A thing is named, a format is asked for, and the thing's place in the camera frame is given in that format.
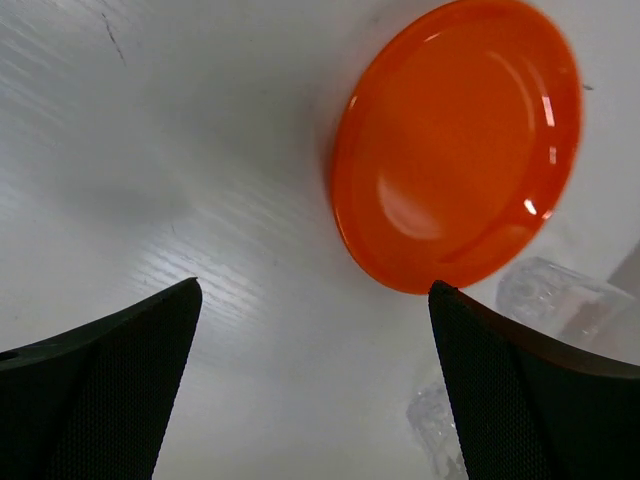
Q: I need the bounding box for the orange plastic plate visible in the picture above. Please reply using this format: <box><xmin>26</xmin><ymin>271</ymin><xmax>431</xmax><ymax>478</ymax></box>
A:
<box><xmin>329</xmin><ymin>1</ymin><xmax>583</xmax><ymax>295</ymax></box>

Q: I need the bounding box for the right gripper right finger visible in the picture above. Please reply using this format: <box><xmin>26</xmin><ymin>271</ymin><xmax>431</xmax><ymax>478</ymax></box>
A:
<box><xmin>428</xmin><ymin>281</ymin><xmax>639</xmax><ymax>479</ymax></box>

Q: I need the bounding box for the clear plastic cup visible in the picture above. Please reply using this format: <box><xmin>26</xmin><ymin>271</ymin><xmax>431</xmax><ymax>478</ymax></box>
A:
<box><xmin>496</xmin><ymin>257</ymin><xmax>636</xmax><ymax>342</ymax></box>
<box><xmin>406</xmin><ymin>380</ymin><xmax>468</xmax><ymax>480</ymax></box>

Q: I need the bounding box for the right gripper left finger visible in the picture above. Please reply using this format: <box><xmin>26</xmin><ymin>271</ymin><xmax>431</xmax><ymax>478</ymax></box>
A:
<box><xmin>1</xmin><ymin>278</ymin><xmax>202</xmax><ymax>479</ymax></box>

